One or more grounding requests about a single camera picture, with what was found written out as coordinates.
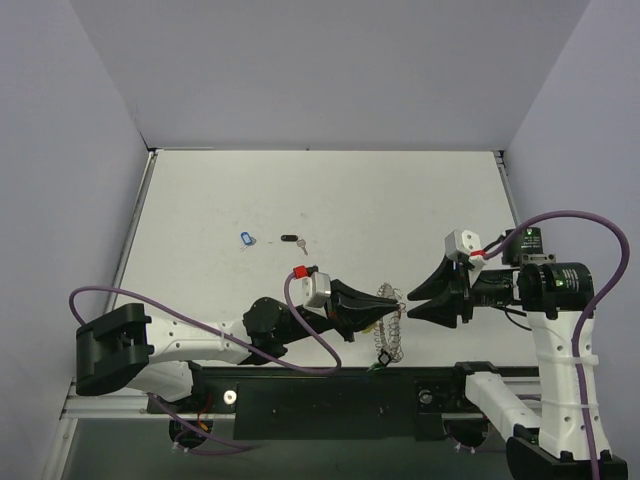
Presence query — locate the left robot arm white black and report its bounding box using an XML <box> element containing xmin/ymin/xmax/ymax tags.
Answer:
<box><xmin>75</xmin><ymin>272</ymin><xmax>400</xmax><ymax>412</ymax></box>

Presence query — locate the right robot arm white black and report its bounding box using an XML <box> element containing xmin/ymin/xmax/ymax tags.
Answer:
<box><xmin>408</xmin><ymin>227</ymin><xmax>629</xmax><ymax>479</ymax></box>

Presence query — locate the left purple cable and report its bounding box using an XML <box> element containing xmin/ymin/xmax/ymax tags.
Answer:
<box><xmin>68</xmin><ymin>272</ymin><xmax>344</xmax><ymax>455</ymax></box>

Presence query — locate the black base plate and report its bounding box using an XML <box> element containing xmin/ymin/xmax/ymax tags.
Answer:
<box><xmin>168</xmin><ymin>367</ymin><xmax>490</xmax><ymax>447</ymax></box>

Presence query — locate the black tag key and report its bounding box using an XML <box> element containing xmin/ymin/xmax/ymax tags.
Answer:
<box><xmin>280</xmin><ymin>234</ymin><xmax>309</xmax><ymax>256</ymax></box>

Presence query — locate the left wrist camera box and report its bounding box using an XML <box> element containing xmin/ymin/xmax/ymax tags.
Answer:
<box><xmin>293</xmin><ymin>266</ymin><xmax>332</xmax><ymax>309</ymax></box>

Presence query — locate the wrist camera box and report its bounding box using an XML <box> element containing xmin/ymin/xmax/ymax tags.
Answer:
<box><xmin>293</xmin><ymin>266</ymin><xmax>332</xmax><ymax>309</ymax></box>
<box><xmin>444</xmin><ymin>229</ymin><xmax>487</xmax><ymax>265</ymax></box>

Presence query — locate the blue tag key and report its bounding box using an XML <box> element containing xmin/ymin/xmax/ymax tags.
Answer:
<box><xmin>240</xmin><ymin>231</ymin><xmax>256</xmax><ymax>250</ymax></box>

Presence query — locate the metal keyring disc with rings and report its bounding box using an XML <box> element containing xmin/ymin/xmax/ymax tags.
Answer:
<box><xmin>373</xmin><ymin>282</ymin><xmax>405</xmax><ymax>363</ymax></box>

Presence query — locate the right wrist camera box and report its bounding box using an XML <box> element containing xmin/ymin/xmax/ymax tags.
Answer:
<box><xmin>444</xmin><ymin>229</ymin><xmax>487</xmax><ymax>265</ymax></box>

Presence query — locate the black tag on keyring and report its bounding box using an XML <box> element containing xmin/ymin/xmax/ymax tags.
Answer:
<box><xmin>378</xmin><ymin>351</ymin><xmax>393</xmax><ymax>367</ymax></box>

